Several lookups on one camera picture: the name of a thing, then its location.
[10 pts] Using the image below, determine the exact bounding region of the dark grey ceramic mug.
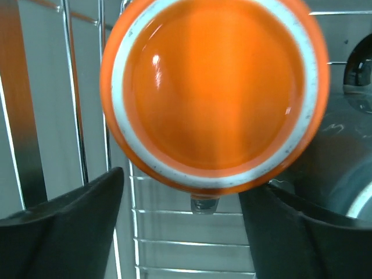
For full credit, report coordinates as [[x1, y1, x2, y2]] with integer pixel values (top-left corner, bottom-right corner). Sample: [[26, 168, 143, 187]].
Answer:
[[270, 35, 371, 221]]

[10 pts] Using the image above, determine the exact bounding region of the orange mug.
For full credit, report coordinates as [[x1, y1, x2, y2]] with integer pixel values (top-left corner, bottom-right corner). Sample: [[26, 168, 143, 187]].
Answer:
[[100, 1, 330, 214]]

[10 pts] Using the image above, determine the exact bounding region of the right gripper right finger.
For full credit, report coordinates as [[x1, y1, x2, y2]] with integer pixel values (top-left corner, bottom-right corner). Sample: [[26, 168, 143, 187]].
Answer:
[[239, 184, 371, 278]]

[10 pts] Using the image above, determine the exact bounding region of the wire dish rack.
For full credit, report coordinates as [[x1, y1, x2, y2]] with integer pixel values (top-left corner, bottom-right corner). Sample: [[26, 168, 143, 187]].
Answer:
[[1, 1, 371, 278]]

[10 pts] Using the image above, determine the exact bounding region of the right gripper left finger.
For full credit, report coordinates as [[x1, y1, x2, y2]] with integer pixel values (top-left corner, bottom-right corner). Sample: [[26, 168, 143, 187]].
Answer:
[[1, 167, 124, 278]]

